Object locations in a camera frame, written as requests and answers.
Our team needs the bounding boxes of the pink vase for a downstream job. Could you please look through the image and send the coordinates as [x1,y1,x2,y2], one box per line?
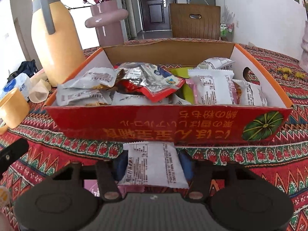
[85,0,129,47]

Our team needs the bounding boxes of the red cream snack packet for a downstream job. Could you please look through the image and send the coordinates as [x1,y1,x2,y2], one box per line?
[138,64,186,103]

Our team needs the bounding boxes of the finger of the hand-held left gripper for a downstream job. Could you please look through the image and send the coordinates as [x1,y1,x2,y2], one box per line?
[0,138,29,174]

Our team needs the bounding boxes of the pink snack packet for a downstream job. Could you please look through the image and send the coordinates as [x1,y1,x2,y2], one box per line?
[186,77,239,105]
[83,179,145,198]

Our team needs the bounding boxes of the red cardboard box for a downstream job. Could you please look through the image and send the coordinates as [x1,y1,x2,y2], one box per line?
[44,40,293,145]

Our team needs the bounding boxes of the wet wipes pack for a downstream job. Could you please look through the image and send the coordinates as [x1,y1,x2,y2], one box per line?
[0,73,32,99]

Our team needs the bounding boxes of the pale purple textured vase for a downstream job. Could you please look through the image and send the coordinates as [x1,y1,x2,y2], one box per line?
[300,22,308,70]

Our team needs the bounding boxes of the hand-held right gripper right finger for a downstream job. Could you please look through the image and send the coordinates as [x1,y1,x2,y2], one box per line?
[179,150,259,201]

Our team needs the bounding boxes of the yellow mug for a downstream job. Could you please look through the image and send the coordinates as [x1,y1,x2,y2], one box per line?
[0,87,30,135]

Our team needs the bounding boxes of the white snack packet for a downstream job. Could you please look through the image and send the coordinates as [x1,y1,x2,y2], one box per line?
[60,67,121,89]
[197,58,233,70]
[56,89,112,106]
[188,69,235,105]
[172,94,192,106]
[112,93,150,106]
[118,142,189,189]
[234,79,268,106]

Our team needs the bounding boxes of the dark blue bag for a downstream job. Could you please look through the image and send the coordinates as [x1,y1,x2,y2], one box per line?
[7,60,39,83]

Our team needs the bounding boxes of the silver red snack packet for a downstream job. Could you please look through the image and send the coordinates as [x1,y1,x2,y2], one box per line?
[115,63,154,94]

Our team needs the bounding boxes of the dried lavender bunch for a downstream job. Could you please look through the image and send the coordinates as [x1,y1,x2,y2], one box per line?
[220,2,235,41]

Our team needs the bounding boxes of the green snack packet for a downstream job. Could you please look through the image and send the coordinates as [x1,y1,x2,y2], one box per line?
[170,67,195,104]

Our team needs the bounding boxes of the yellow thermos jug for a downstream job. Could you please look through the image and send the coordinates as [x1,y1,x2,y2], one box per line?
[31,0,87,87]

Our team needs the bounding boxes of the dark door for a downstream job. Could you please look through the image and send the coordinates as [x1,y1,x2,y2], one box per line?
[136,0,178,32]

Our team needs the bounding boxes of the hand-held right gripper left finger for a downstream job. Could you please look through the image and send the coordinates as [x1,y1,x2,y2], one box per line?
[48,150,128,202]

